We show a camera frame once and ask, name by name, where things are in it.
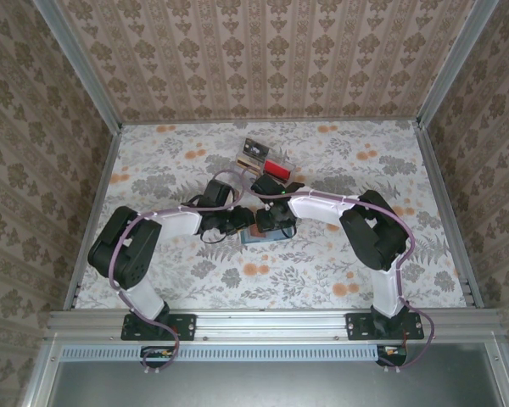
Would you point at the blue card holder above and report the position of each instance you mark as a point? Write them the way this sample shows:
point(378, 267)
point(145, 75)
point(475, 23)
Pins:
point(280, 236)

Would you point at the brown credit card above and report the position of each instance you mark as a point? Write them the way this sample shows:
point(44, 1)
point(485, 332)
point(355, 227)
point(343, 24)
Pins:
point(254, 233)

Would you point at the clear acrylic card organizer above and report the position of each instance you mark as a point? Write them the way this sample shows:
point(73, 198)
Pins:
point(294, 169)

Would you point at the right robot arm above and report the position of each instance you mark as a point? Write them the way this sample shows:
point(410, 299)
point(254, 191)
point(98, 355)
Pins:
point(318, 207)

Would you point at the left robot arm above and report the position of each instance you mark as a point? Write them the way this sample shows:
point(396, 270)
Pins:
point(174, 222)

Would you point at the red credit card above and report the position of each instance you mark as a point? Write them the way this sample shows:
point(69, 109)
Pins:
point(277, 169)

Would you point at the gold striped credit card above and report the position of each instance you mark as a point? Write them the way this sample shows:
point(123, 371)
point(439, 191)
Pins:
point(248, 162)

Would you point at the black credit card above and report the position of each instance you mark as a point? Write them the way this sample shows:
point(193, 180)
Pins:
point(255, 148)

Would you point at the grey metal panel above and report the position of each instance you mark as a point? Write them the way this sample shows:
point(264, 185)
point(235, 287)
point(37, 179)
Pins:
point(271, 386)

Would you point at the aluminium back rail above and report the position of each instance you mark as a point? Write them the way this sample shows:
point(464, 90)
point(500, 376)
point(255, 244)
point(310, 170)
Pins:
point(280, 122)

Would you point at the aluminium front rail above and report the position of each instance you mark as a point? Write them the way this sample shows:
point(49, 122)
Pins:
point(271, 324)

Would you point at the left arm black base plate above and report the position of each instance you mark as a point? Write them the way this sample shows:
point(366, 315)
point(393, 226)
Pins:
point(182, 327)

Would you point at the aluminium side rail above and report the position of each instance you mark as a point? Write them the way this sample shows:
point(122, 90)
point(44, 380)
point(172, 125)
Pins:
point(436, 169)
point(103, 169)

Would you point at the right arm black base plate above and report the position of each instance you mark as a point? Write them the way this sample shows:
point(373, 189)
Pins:
point(358, 327)

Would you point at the aluminium corner post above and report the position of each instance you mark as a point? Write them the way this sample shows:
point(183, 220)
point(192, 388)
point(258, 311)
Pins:
point(79, 63)
point(454, 63)

